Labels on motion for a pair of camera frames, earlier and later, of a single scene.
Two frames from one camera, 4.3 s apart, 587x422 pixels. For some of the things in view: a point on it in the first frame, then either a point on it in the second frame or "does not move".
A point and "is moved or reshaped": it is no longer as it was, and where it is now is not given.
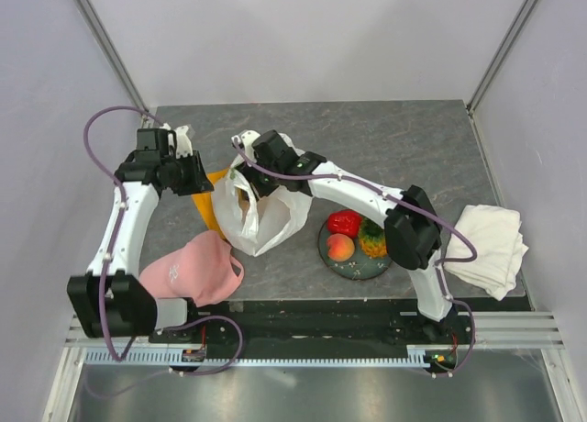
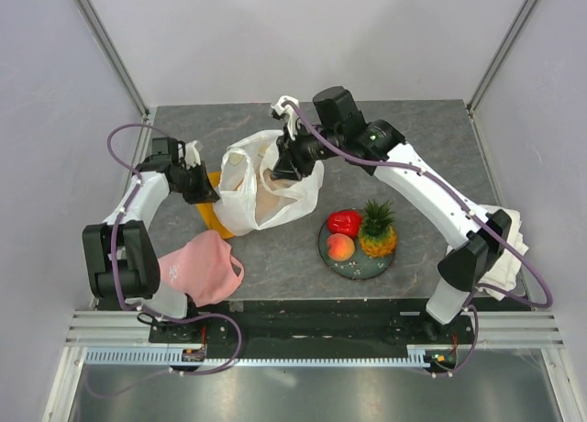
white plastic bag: (253, 226) is moved or reshaped
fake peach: (340, 247) does not move
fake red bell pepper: (344, 221) does not move
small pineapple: (371, 238) does not move
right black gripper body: (264, 183) -> (301, 153)
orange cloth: (204, 204) does not move
